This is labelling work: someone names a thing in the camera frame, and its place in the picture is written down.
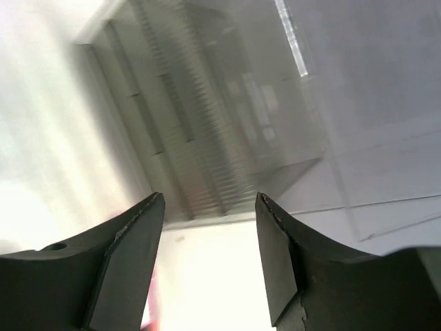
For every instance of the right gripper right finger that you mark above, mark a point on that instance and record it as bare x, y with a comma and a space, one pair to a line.
315, 283

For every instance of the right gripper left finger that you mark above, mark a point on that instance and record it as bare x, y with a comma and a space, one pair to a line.
96, 280

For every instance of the clear acrylic drawer organizer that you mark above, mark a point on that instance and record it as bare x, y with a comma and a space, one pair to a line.
331, 108

